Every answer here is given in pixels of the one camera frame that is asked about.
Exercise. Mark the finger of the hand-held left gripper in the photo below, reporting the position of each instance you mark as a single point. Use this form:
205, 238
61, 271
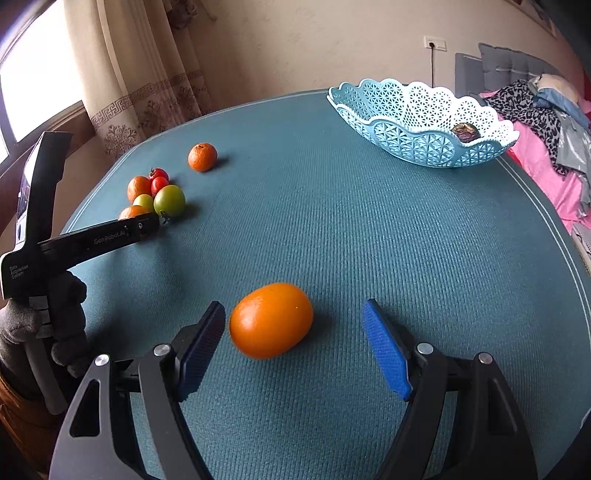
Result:
141, 226

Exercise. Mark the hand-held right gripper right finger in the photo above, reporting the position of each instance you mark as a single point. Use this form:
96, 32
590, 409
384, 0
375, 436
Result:
384, 350

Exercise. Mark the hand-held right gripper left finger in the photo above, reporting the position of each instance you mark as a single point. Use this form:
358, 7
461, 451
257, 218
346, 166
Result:
203, 350

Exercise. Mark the small green tomato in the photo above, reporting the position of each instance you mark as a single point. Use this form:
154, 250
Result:
143, 202

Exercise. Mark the large green tomato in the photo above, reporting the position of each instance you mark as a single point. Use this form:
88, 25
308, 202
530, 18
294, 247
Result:
169, 201

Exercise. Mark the small red cherry tomato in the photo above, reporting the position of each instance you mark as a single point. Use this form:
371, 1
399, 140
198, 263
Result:
159, 173

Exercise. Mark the large orange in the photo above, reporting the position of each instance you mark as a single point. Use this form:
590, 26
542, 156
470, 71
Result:
271, 321

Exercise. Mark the small mandarin with dark stem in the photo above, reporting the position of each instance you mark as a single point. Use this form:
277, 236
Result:
202, 157

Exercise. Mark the light blue lattice basket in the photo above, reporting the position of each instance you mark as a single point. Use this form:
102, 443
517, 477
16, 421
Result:
415, 134

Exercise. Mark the person's left hand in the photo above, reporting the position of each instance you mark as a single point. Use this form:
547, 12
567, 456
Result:
69, 314

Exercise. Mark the window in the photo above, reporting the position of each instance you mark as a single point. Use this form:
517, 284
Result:
37, 83

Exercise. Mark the beige patterned curtain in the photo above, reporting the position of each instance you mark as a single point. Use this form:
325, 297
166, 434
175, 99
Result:
138, 69

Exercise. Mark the dark passion fruit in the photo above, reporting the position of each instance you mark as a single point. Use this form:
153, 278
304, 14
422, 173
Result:
465, 133

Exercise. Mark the pile of clothes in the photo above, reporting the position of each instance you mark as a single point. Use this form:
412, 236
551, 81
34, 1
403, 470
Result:
545, 177

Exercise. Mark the grey-green floral cloth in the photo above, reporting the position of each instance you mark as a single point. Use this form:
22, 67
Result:
572, 143

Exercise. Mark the leopard print cloth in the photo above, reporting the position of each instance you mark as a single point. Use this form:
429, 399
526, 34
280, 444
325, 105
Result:
517, 99

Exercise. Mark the blue denim cloth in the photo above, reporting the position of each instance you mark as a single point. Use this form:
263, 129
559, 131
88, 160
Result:
561, 104

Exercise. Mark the white and yellow cloth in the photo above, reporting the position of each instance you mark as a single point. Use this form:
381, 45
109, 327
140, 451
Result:
554, 85

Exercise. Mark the grey cushion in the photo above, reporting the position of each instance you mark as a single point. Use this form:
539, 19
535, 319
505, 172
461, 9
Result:
512, 62

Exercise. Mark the white wall socket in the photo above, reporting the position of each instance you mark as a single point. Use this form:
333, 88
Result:
435, 43

